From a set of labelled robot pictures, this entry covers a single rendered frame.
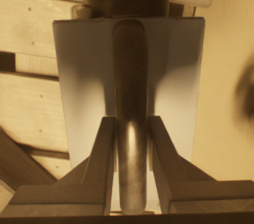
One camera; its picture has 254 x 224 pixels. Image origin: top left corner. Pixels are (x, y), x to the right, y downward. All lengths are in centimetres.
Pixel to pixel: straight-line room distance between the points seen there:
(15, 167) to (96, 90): 29
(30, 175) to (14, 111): 13
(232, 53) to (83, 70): 43
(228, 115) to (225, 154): 13
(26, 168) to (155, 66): 35
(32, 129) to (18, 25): 20
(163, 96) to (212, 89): 36
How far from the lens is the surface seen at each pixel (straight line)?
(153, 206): 34
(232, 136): 62
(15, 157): 44
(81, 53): 18
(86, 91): 18
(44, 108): 39
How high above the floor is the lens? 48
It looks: 73 degrees down
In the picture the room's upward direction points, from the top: 178 degrees clockwise
